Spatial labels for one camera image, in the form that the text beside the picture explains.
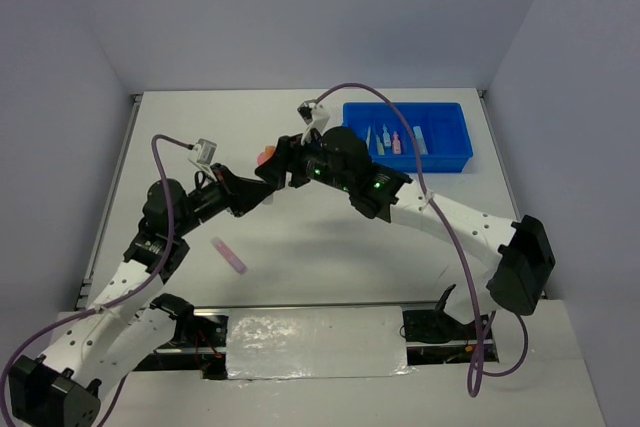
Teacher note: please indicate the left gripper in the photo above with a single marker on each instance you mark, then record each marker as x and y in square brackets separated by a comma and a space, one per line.
[239, 194]

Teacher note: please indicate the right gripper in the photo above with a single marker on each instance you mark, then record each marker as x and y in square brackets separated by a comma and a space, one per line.
[288, 156]

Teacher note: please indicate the green correction tape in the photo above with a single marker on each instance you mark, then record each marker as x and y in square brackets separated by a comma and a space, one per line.
[380, 148]

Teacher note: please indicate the pink correction tape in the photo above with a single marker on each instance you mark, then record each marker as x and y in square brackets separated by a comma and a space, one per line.
[396, 143]

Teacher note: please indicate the pink purple highlighter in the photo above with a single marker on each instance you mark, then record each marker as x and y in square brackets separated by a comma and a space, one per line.
[229, 256]

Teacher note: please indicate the light blue eraser stick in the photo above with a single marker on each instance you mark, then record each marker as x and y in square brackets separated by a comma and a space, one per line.
[419, 136]

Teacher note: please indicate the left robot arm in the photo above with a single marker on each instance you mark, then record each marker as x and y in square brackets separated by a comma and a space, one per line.
[66, 384]

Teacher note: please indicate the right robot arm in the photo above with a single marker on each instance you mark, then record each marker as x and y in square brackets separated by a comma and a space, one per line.
[516, 254]

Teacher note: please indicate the blue plastic compartment tray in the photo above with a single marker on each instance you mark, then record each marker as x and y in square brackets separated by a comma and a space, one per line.
[443, 124]

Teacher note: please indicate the silver foil tape sheet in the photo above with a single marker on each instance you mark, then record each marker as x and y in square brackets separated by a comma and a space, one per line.
[315, 343]

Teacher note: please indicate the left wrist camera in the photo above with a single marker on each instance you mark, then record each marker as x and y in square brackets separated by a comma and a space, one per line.
[201, 155]

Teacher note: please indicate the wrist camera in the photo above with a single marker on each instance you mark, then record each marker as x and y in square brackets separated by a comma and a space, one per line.
[201, 155]
[315, 117]

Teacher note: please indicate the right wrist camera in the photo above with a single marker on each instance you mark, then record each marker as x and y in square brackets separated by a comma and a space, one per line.
[315, 117]

